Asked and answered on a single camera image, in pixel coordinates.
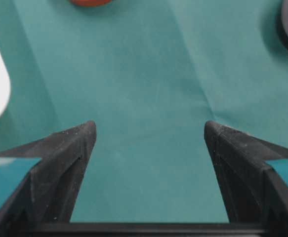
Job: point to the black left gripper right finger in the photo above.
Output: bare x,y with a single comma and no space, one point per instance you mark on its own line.
252,190

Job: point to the red tape roll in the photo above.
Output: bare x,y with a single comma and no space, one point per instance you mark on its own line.
90,3

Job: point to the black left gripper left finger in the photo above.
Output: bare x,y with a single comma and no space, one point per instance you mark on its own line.
49,189

